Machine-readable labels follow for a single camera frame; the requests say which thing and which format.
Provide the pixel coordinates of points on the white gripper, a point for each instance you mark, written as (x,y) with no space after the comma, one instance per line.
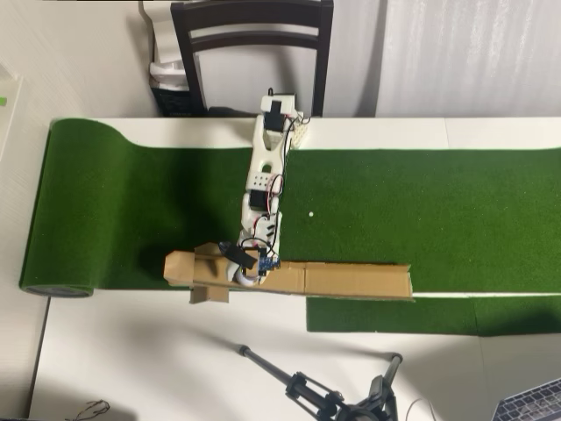
(230,268)

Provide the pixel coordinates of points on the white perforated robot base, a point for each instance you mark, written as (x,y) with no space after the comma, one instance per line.
(300,133)

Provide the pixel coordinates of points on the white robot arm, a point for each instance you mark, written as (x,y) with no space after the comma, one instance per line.
(263,153)

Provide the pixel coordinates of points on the brown cardboard ramp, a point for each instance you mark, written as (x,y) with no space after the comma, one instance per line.
(350,280)

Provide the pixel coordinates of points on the black tripod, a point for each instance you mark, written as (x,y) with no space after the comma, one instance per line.
(302,390)

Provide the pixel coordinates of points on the green turf strip piece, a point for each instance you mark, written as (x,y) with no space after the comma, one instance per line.
(394,316)

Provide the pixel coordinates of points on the long green turf mat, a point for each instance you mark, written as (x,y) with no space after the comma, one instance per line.
(394,210)

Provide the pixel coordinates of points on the dark blue box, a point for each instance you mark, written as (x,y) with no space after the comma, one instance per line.
(175,103)

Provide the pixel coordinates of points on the dark wooden chair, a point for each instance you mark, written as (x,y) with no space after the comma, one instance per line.
(184,44)

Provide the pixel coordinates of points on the white foam packaging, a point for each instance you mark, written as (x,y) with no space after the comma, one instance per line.
(164,30)

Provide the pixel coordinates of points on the white curtain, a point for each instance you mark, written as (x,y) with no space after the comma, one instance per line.
(469,57)

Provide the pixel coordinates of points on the gray laptop keyboard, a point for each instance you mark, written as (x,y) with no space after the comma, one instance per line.
(530,403)

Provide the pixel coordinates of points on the blue camera circuit board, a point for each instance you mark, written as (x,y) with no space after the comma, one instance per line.
(269,263)

